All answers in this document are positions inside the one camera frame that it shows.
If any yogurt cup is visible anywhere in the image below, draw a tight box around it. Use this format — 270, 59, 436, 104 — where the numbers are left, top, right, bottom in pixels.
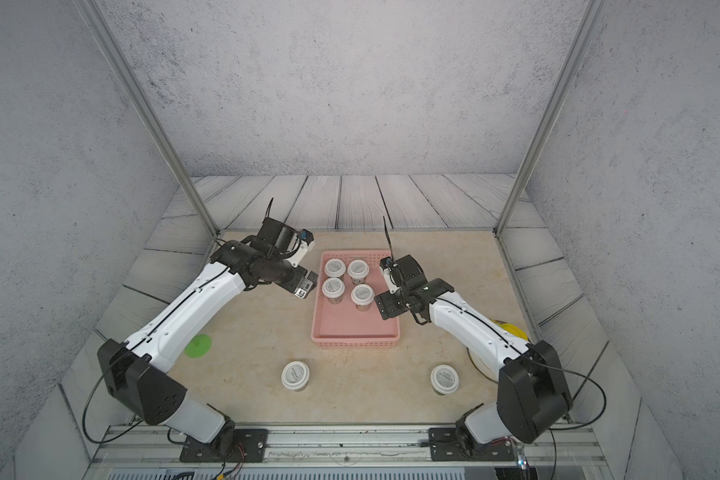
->
281, 360, 310, 392
430, 364, 460, 396
346, 259, 370, 285
321, 277, 346, 304
323, 258, 346, 279
351, 284, 375, 311

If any pink perforated plastic basket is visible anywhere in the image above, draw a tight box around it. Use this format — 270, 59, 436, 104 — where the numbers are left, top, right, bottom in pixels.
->
311, 249, 401, 347

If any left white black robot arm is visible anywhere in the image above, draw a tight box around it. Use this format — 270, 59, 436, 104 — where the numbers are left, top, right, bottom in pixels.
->
97, 217, 318, 450

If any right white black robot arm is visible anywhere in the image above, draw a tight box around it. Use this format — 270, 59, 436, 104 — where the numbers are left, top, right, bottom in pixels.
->
375, 255, 572, 448

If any orange patterned plate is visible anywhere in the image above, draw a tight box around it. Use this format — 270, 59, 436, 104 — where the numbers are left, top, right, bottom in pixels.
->
467, 348, 498, 384

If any green plastic cup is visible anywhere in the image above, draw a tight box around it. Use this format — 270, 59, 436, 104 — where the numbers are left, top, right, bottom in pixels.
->
184, 334, 212, 359

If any yellow banana bunch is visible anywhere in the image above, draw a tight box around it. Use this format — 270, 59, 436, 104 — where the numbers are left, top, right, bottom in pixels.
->
497, 321, 529, 341

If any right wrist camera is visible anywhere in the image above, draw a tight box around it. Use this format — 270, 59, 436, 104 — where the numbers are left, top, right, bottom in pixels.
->
379, 256, 399, 294

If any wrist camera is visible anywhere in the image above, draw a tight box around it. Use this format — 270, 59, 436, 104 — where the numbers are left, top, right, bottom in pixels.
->
287, 230, 314, 267
379, 256, 399, 294

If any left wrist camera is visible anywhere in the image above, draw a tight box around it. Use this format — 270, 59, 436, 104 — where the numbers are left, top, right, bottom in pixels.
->
287, 230, 314, 267

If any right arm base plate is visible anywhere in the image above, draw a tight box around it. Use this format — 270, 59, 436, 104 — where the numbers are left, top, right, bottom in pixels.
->
422, 427, 516, 462

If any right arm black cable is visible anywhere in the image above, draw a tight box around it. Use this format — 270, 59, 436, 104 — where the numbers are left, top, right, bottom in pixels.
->
382, 215, 608, 480

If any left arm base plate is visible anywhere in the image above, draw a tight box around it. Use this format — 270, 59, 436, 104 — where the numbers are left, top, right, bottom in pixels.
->
179, 427, 269, 464

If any aluminium front rail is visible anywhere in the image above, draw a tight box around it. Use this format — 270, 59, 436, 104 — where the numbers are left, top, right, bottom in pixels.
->
84, 423, 613, 479

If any left aluminium frame post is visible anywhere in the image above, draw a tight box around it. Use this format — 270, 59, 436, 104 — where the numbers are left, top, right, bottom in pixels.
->
74, 0, 220, 238

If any aluminium frame post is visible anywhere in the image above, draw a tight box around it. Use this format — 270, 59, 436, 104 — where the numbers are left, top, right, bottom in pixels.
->
494, 0, 607, 238
74, 0, 220, 238

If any right aluminium frame post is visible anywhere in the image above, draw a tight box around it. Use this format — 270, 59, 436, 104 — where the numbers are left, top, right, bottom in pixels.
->
494, 0, 607, 238

